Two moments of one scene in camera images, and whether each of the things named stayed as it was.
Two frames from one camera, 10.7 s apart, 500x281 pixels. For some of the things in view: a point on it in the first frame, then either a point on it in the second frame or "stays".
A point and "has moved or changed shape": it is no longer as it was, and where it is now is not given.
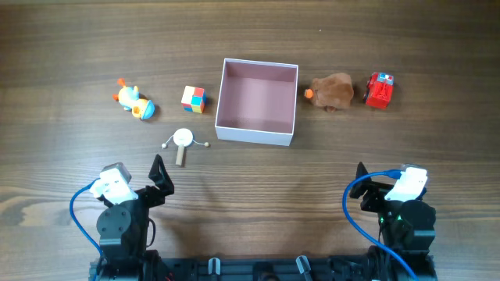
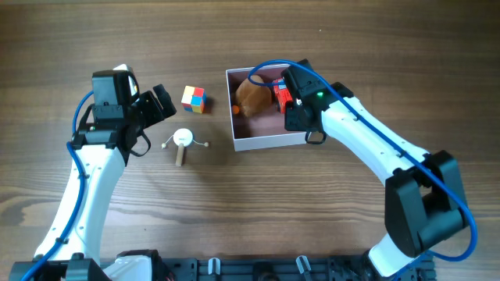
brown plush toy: [331, 92] has moved or changed shape
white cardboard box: [257, 102] has moved or changed shape
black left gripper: [157, 174] -> [156, 114]
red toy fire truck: [379, 90] -> [282, 94]
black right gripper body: [373, 196] -> [291, 100]
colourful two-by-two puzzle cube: [194, 99] stays
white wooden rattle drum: [182, 137] stays
